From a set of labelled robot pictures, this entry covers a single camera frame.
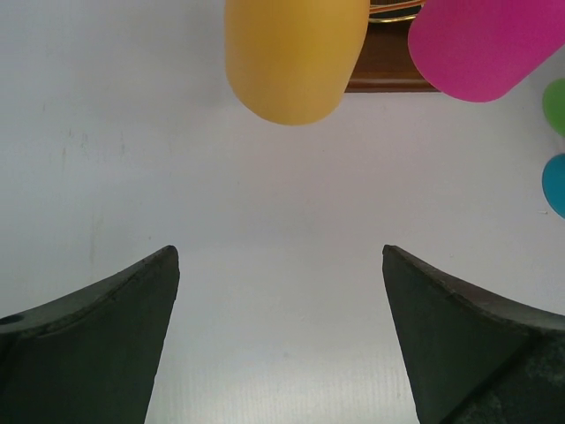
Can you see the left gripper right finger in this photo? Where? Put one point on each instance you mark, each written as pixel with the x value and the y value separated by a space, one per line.
pixel 473 356

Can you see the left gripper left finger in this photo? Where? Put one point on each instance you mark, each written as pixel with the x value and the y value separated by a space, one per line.
pixel 92 355

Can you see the blue plastic wine glass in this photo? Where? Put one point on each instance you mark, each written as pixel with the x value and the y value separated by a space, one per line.
pixel 553 184

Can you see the gold wire wine glass rack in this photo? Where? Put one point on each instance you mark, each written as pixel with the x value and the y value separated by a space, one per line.
pixel 384 64

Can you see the pink plastic wine glass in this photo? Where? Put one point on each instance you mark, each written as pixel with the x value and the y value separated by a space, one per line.
pixel 477 51

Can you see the orange plastic wine glass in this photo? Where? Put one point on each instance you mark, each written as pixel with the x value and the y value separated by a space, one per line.
pixel 289 62

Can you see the green plastic wine glass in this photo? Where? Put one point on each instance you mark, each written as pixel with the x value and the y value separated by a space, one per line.
pixel 553 104

